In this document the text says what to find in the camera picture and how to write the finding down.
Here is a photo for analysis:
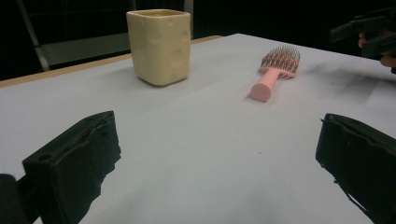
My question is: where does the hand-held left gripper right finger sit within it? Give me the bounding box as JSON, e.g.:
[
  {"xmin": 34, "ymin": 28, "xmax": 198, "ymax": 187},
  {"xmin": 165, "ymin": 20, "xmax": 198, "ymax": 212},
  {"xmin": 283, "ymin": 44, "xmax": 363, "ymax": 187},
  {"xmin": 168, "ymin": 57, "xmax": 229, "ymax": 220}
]
[{"xmin": 316, "ymin": 113, "xmax": 396, "ymax": 224}]

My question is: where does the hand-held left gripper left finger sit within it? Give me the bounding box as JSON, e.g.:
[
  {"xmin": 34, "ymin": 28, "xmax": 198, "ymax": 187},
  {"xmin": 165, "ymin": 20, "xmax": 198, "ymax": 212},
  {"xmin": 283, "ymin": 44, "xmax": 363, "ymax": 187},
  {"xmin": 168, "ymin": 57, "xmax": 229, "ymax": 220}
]
[{"xmin": 21, "ymin": 110, "xmax": 121, "ymax": 224}]

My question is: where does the pink hairbrush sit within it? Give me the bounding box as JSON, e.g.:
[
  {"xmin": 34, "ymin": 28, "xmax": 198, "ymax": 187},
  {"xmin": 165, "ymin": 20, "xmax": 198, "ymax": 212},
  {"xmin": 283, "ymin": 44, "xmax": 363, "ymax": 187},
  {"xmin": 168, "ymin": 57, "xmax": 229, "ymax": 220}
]
[{"xmin": 250, "ymin": 45, "xmax": 302, "ymax": 103}]

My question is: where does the cream square ceramic cup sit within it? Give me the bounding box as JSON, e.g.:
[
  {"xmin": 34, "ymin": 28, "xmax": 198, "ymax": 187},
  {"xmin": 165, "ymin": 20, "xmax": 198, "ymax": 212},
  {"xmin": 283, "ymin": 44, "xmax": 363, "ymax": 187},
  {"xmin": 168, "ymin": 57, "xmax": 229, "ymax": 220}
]
[{"xmin": 126, "ymin": 8, "xmax": 191, "ymax": 87}]

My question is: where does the white metal stand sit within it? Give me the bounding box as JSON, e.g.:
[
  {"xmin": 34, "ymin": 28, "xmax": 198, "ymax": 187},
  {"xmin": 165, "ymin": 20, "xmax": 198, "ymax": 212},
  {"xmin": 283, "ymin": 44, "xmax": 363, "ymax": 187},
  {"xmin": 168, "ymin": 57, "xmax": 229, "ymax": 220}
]
[{"xmin": 17, "ymin": 0, "xmax": 194, "ymax": 72}]

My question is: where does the white table cover sheet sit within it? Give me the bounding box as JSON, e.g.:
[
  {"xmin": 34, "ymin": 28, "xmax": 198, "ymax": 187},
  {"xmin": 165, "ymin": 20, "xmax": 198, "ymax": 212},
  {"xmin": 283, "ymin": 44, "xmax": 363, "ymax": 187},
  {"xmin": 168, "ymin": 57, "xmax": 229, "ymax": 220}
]
[{"xmin": 0, "ymin": 33, "xmax": 396, "ymax": 224}]

